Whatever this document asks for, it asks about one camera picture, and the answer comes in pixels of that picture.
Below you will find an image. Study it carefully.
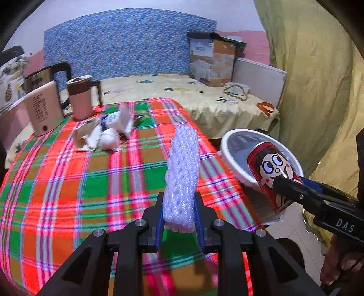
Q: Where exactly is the red cartoon face can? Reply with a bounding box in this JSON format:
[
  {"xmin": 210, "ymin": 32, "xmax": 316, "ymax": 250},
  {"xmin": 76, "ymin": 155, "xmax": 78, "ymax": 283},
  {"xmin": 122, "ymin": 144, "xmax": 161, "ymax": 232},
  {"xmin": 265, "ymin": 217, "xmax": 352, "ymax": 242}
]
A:
[{"xmin": 246, "ymin": 141, "xmax": 303, "ymax": 214}]

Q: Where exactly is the white trash bin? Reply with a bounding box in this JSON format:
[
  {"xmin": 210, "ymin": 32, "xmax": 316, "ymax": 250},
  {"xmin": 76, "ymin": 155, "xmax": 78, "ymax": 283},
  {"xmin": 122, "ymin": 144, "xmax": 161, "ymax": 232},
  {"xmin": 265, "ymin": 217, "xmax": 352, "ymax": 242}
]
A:
[{"xmin": 220, "ymin": 129, "xmax": 304, "ymax": 225}]

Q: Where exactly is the pink mug brown lid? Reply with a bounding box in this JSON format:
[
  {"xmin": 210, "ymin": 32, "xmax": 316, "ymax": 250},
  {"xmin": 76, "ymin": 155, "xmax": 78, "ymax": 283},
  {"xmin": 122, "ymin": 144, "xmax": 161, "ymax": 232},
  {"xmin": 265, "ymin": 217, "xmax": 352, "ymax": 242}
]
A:
[{"xmin": 66, "ymin": 75, "xmax": 103, "ymax": 120}]

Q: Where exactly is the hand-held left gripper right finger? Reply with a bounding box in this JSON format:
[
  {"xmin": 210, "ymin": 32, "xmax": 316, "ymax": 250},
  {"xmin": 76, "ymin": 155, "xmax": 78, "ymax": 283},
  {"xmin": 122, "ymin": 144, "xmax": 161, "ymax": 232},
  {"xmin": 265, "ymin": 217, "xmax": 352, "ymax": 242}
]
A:
[{"xmin": 193, "ymin": 191, "xmax": 327, "ymax": 296}]

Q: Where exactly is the small white carton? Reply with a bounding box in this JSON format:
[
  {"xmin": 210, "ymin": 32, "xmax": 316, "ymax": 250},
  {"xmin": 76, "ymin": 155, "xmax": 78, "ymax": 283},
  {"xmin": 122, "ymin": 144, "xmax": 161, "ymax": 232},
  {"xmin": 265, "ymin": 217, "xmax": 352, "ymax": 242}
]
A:
[{"xmin": 99, "ymin": 104, "xmax": 137, "ymax": 140}]

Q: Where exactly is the printed cardboard box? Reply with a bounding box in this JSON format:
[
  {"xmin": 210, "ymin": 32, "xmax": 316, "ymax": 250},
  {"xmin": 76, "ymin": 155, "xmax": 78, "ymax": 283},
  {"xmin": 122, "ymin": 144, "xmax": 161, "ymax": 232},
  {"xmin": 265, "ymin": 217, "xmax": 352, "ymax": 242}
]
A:
[{"xmin": 187, "ymin": 32, "xmax": 246, "ymax": 87}]

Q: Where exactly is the pineapple print blanket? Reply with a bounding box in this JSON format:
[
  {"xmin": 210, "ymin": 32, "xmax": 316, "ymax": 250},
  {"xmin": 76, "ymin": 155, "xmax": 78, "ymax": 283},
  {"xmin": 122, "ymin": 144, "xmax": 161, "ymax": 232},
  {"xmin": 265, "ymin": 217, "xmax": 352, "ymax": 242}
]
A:
[{"xmin": 0, "ymin": 53, "xmax": 33, "ymax": 107}]

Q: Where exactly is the cream electric kettle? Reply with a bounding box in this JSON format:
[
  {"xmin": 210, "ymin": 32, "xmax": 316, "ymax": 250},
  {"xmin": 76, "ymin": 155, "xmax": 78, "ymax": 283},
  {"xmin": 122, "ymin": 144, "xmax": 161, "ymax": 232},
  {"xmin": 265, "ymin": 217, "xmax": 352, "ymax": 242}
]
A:
[{"xmin": 24, "ymin": 80, "xmax": 65, "ymax": 136}]

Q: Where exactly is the white foam fruit net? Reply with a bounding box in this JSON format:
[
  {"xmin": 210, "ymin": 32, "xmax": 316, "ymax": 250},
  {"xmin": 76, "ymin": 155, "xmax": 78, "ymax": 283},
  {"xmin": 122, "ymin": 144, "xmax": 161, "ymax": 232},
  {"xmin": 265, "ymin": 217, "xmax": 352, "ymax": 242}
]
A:
[{"xmin": 163, "ymin": 124, "xmax": 201, "ymax": 233}]

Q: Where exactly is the yellow printed bed sheet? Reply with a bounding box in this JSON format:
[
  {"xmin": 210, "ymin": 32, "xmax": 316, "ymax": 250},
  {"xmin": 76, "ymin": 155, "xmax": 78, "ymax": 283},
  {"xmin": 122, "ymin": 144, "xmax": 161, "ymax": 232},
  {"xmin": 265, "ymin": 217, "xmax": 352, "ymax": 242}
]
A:
[{"xmin": 4, "ymin": 73, "xmax": 281, "ymax": 168}]

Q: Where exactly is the white board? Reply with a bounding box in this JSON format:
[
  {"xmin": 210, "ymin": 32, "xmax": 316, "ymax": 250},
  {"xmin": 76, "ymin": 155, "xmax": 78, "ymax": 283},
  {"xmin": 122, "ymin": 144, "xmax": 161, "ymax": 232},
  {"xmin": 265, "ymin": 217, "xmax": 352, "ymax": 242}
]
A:
[{"xmin": 232, "ymin": 57, "xmax": 287, "ymax": 110}]

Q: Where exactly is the person's right hand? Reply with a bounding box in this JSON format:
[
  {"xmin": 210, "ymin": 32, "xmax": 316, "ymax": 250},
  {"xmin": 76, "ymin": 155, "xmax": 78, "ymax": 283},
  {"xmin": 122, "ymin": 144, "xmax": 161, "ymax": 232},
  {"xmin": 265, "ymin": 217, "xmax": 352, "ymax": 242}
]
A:
[{"xmin": 320, "ymin": 236, "xmax": 364, "ymax": 289}]

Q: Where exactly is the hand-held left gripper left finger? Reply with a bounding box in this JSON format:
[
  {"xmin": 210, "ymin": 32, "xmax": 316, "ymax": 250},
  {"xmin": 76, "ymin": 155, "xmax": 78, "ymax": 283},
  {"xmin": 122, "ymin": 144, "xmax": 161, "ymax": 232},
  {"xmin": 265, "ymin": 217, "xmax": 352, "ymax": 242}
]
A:
[{"xmin": 37, "ymin": 191, "xmax": 165, "ymax": 296}]

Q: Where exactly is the dark cloth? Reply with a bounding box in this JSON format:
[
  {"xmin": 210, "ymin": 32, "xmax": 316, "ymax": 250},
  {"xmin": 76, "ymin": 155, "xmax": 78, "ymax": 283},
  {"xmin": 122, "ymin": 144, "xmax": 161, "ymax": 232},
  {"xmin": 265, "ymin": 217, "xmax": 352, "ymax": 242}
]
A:
[{"xmin": 0, "ymin": 46, "xmax": 26, "ymax": 66}]

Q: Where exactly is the olive green curtain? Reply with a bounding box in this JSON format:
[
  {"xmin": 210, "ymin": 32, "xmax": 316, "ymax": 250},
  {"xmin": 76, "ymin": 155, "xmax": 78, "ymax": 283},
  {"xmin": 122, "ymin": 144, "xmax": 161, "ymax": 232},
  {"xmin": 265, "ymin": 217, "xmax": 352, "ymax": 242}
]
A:
[{"xmin": 253, "ymin": 0, "xmax": 364, "ymax": 248}]

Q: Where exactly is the orange ring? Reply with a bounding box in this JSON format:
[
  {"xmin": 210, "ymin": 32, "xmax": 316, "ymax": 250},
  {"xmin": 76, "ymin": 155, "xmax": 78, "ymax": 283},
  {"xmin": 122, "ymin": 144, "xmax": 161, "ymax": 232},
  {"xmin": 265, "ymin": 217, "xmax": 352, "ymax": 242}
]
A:
[{"xmin": 256, "ymin": 101, "xmax": 275, "ymax": 115}]

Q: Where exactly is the white tissue ball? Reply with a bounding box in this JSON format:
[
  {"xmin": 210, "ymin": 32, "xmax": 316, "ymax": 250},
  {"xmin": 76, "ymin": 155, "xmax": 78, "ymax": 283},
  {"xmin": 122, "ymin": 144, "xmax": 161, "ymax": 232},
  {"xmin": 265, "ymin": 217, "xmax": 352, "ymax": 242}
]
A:
[{"xmin": 99, "ymin": 129, "xmax": 123, "ymax": 153}]

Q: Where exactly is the blue floral headboard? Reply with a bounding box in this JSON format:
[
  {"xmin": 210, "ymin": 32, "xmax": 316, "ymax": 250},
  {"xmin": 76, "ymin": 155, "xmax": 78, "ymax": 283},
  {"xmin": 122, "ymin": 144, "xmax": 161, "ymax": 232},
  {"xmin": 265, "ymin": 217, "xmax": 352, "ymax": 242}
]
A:
[{"xmin": 43, "ymin": 8, "xmax": 218, "ymax": 83}]

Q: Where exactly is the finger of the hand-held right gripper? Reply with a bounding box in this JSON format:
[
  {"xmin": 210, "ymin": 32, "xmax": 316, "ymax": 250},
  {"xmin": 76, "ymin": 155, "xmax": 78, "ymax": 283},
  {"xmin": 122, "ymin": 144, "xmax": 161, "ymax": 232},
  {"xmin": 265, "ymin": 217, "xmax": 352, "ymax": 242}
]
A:
[
  {"xmin": 271, "ymin": 174, "xmax": 316, "ymax": 209},
  {"xmin": 300, "ymin": 176, "xmax": 356, "ymax": 204}
]

